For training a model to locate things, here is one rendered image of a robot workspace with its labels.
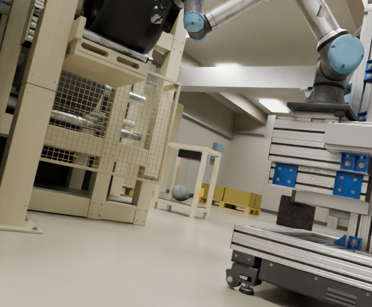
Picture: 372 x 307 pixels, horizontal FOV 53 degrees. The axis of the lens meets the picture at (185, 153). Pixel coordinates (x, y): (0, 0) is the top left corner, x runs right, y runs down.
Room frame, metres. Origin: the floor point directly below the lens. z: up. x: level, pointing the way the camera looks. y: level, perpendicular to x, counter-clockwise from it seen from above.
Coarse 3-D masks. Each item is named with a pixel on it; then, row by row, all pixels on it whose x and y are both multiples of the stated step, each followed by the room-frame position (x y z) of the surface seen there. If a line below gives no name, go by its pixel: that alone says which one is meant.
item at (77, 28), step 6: (78, 18) 1.57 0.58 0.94; (84, 18) 1.56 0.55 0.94; (72, 24) 1.63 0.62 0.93; (78, 24) 1.55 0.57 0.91; (84, 24) 1.56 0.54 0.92; (72, 30) 1.61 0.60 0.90; (78, 30) 1.55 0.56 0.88; (72, 36) 1.59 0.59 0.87; (78, 36) 1.55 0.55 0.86; (72, 42) 1.63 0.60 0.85
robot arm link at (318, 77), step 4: (320, 60) 1.38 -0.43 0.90; (320, 64) 1.35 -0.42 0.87; (316, 68) 1.42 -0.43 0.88; (320, 68) 1.35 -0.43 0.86; (316, 72) 1.41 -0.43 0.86; (320, 72) 1.37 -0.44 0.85; (316, 76) 1.40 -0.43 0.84; (320, 76) 1.38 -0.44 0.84; (324, 76) 1.35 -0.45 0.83; (316, 80) 1.39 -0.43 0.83; (320, 80) 1.37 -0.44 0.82; (324, 80) 1.36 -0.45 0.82; (328, 80) 1.36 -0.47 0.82; (332, 80) 1.35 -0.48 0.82; (336, 80) 1.34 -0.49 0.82; (340, 80) 1.35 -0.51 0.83; (344, 80) 1.37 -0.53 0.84; (340, 84) 1.36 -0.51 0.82; (344, 84) 1.37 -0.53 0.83
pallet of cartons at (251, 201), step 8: (208, 184) 9.12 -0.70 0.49; (216, 192) 8.99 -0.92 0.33; (224, 192) 8.94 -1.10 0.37; (232, 192) 8.81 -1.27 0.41; (240, 192) 8.71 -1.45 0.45; (248, 192) 8.62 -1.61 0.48; (200, 200) 9.18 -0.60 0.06; (216, 200) 8.97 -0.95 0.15; (224, 200) 8.88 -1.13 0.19; (232, 200) 8.79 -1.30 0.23; (240, 200) 8.69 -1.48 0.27; (248, 200) 8.60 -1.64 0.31; (256, 200) 9.03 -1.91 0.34; (224, 208) 8.85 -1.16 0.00; (232, 208) 9.60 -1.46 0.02; (248, 208) 8.57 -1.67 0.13; (256, 208) 9.09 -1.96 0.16
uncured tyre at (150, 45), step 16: (96, 0) 2.03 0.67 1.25; (112, 0) 1.59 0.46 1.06; (128, 0) 1.58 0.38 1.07; (144, 0) 1.61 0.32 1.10; (96, 16) 2.05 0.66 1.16; (112, 16) 1.61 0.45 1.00; (128, 16) 1.62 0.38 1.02; (144, 16) 1.65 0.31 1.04; (96, 32) 1.69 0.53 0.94; (112, 32) 1.66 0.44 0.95; (128, 32) 1.68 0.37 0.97; (144, 32) 1.69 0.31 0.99; (160, 32) 1.74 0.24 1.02; (144, 48) 1.77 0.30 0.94
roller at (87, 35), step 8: (88, 32) 1.61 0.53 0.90; (96, 40) 1.64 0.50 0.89; (104, 40) 1.65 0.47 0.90; (112, 40) 1.68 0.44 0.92; (112, 48) 1.69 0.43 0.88; (120, 48) 1.70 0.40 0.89; (128, 48) 1.72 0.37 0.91; (128, 56) 1.74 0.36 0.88; (136, 56) 1.75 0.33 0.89; (144, 56) 1.77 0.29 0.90
